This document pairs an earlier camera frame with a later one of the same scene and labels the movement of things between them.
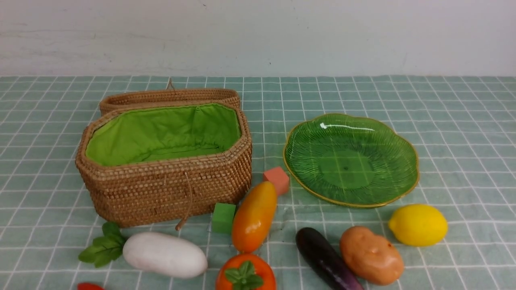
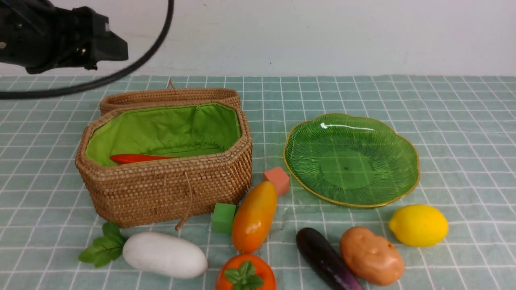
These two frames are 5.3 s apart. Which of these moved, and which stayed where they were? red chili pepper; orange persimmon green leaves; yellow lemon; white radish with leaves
Moved: red chili pepper
Stayed: orange persimmon green leaves; white radish with leaves; yellow lemon
